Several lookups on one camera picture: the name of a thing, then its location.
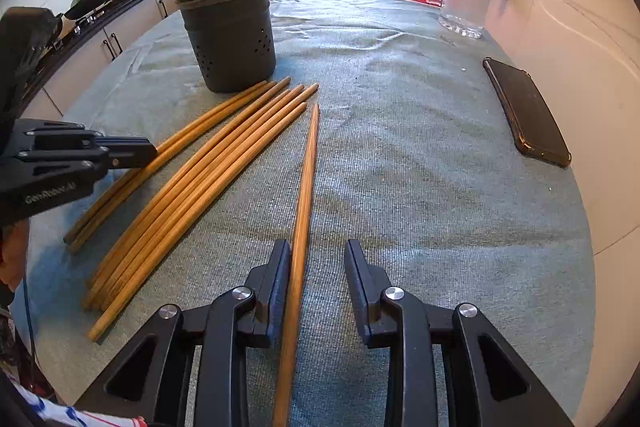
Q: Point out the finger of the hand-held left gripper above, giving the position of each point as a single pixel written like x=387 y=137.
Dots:
x=130 y=153

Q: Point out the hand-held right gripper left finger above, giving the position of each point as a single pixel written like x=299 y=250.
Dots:
x=282 y=277

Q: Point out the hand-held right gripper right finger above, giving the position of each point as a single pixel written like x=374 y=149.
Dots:
x=352 y=277

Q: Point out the long wooden chopstick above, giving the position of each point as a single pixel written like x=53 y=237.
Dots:
x=302 y=217

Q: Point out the bunch of wooden chopsticks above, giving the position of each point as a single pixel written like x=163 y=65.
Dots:
x=210 y=177

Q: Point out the dark grey utensil holder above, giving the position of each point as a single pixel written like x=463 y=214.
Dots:
x=230 y=37

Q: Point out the person's left hand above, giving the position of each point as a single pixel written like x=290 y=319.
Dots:
x=12 y=257

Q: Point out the grey green tablecloth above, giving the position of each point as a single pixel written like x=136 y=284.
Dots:
x=410 y=187

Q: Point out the flat black bar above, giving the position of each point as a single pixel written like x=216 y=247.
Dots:
x=527 y=112

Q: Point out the white striped clothing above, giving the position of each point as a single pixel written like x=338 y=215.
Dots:
x=75 y=418

